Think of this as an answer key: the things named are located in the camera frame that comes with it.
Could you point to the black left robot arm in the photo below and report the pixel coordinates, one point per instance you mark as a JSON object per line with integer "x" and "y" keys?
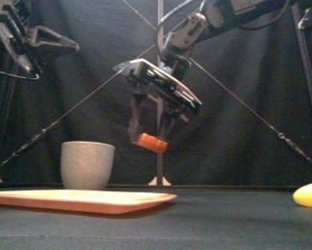
{"x": 15, "y": 8}

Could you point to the dark metal frame post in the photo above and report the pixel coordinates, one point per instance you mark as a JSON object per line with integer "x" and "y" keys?
{"x": 308, "y": 71}

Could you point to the grey speckled cup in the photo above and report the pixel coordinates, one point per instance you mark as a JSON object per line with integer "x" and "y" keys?
{"x": 86, "y": 165}

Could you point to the vertical metal frame pole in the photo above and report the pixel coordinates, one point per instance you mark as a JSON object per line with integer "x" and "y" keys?
{"x": 159, "y": 162}

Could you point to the yellow toy fruit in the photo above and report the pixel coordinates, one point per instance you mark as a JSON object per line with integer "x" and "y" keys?
{"x": 309, "y": 194}

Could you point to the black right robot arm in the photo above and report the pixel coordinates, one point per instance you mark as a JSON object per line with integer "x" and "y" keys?
{"x": 232, "y": 14}

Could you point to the orange toy pie slice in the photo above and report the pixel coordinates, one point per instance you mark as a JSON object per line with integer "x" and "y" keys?
{"x": 150, "y": 143}

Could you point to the black cloth backdrop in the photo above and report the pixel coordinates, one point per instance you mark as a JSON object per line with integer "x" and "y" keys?
{"x": 232, "y": 156}

